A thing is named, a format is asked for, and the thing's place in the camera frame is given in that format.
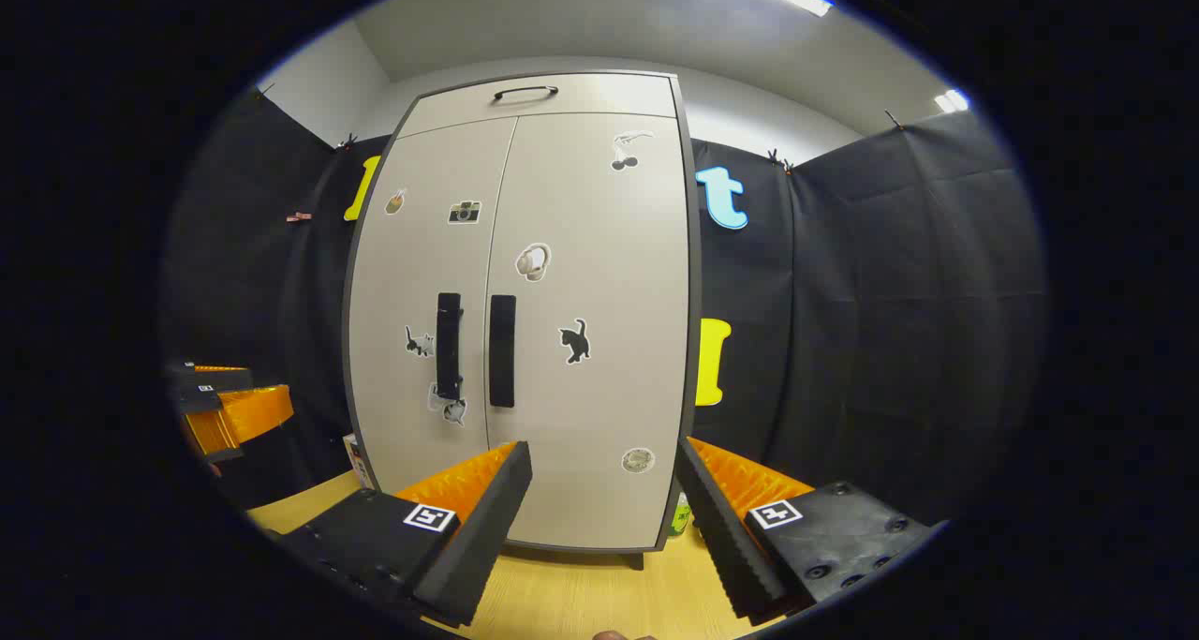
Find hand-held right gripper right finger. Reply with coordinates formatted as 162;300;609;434
674;436;947;622

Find beige camera-sticker cabinet door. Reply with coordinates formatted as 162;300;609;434
348;118;518;491

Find beige double-door shoe cabinet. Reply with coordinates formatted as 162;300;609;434
340;68;703;557

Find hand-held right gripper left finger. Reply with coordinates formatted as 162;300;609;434
281;440;535;629

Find printed cardboard box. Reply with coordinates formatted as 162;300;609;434
342;434;376;491

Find black handle of camera-sticker door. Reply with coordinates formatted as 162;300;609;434
436;292;465;402

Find black backdrop cloth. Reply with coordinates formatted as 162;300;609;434
164;87;1045;528

